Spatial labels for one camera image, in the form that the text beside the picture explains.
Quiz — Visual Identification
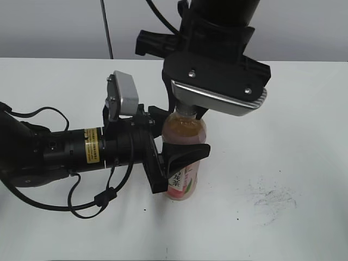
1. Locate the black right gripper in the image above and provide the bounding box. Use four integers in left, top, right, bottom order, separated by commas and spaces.
135, 10, 271, 120

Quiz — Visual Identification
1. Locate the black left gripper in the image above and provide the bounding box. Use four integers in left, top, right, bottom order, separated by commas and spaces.
103, 104, 210, 194

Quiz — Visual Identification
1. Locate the peach oolong tea bottle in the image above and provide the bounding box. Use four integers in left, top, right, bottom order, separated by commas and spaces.
162, 107, 206, 201

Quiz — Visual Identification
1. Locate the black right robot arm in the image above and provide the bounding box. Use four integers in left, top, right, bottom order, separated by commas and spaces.
135, 1, 271, 119

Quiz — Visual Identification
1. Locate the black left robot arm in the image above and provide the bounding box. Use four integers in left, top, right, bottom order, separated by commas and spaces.
1, 103, 210, 194

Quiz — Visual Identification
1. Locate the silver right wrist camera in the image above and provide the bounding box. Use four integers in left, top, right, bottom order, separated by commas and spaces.
171, 80, 268, 116

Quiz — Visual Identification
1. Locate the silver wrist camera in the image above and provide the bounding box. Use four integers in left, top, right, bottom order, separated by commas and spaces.
171, 80, 268, 116
105, 71, 139, 122

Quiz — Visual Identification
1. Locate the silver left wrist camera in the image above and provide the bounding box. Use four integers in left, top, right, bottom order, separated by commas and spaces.
105, 71, 139, 122

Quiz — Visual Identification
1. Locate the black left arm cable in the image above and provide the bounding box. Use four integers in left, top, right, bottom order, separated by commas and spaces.
0, 105, 134, 219

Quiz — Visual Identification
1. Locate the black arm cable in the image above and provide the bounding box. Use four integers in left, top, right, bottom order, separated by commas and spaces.
0, 105, 134, 219
145, 0, 182, 36

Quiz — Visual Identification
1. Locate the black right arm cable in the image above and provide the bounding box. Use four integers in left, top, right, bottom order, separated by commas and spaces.
145, 0, 182, 36

